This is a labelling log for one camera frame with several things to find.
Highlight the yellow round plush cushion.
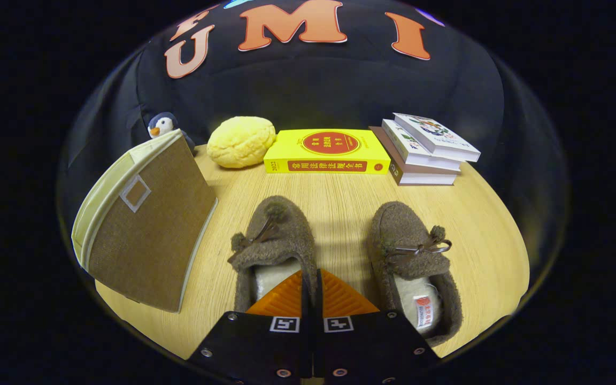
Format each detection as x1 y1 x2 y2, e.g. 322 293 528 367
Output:
206 116 276 169

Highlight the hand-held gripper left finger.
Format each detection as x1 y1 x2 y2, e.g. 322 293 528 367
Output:
188 269 313 385

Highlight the white book with plant print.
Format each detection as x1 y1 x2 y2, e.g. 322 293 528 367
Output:
381 119 462 172

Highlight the white book with floral cover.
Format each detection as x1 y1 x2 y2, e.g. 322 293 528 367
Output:
392 112 481 163

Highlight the brown book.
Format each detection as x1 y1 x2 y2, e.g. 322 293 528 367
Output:
368 126 458 186

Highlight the brown fuzzy shoe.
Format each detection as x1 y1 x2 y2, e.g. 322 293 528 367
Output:
227 195 318 313
367 201 464 348

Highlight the penguin plush toy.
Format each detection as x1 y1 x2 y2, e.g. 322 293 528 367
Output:
147 111 196 153

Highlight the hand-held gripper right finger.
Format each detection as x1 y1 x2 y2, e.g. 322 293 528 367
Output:
313 269 441 385

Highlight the yellow book with red circle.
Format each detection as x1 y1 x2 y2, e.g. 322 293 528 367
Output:
264 128 391 175

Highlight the brown fabric storage box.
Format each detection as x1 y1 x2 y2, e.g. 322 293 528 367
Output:
71 128 219 313

